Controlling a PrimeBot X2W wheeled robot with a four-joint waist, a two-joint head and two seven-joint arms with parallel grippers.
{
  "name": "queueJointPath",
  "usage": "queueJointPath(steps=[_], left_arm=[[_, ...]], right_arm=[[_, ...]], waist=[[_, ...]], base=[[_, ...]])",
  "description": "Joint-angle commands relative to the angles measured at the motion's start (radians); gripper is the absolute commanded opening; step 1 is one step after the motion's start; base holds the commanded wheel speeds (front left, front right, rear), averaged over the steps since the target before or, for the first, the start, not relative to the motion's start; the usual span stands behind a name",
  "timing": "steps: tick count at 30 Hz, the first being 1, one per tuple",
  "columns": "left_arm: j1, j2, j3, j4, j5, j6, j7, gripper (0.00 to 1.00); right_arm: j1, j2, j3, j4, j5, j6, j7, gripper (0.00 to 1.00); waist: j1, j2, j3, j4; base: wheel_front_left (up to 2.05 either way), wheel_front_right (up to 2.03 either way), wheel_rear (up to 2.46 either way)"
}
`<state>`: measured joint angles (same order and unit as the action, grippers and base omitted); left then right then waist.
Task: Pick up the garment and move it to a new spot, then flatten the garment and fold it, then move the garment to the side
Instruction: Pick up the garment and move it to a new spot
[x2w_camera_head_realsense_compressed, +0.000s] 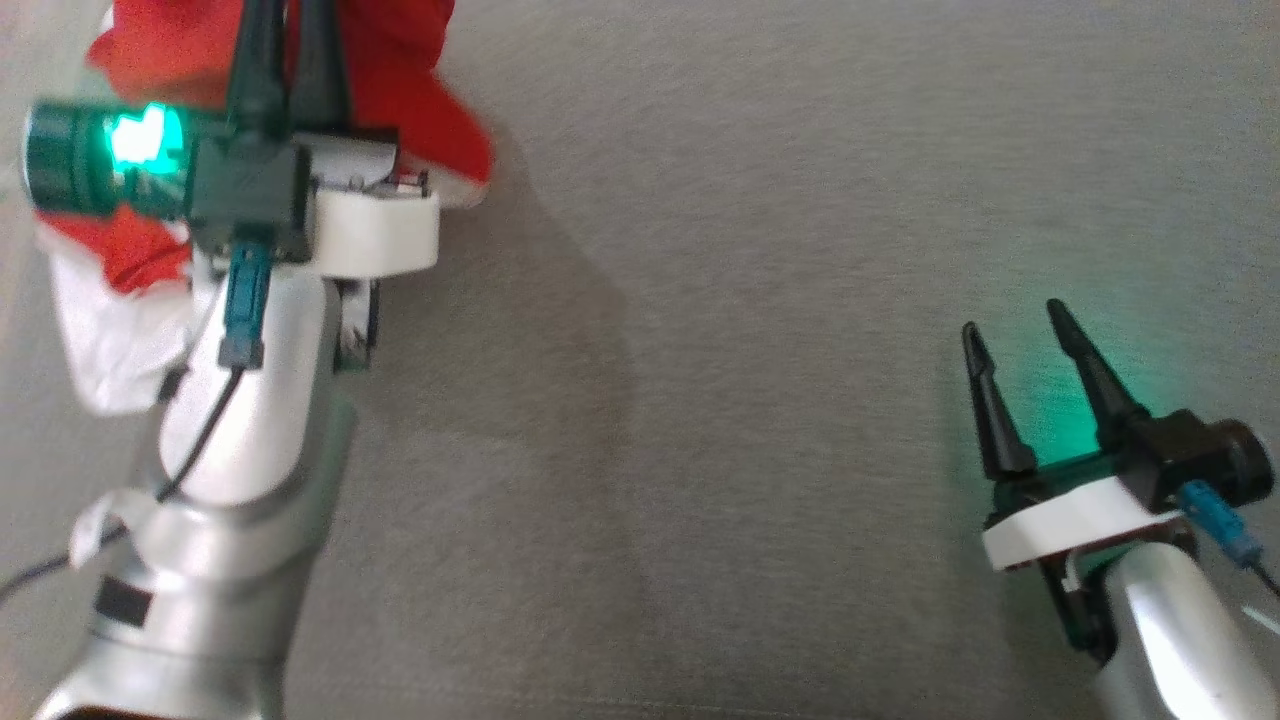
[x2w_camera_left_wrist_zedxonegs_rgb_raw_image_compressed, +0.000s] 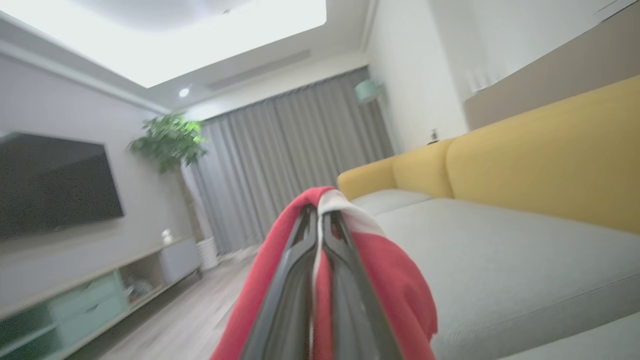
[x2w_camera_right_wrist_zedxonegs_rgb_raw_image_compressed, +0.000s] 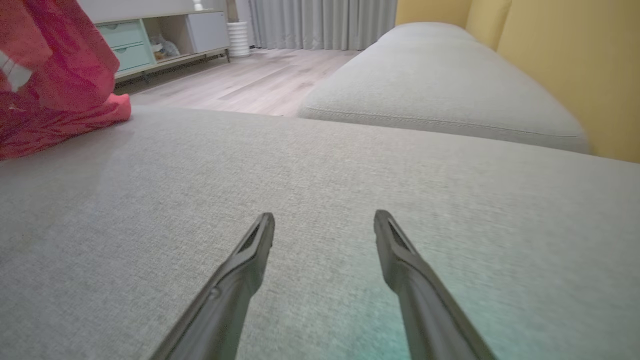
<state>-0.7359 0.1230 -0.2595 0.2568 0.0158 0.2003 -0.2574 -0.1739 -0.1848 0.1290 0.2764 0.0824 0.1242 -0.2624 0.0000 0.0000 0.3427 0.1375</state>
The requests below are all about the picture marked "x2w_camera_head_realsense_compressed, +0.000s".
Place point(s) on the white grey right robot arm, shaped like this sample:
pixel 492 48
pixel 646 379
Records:
pixel 1180 640

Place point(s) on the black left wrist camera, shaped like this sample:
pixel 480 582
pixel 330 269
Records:
pixel 240 190

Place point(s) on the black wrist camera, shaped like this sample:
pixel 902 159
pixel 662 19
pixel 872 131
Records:
pixel 1200 450
pixel 240 190

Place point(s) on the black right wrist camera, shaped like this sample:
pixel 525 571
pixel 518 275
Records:
pixel 1200 450

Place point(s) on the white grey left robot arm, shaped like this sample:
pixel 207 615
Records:
pixel 250 480

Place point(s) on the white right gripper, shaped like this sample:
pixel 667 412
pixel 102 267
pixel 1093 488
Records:
pixel 1070 520

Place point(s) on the red garment with white trim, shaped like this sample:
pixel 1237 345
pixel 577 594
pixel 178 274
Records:
pixel 410 60

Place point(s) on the grey sofa seat cushion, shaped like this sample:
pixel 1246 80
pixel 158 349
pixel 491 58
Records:
pixel 750 300

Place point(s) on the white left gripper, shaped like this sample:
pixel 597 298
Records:
pixel 380 230

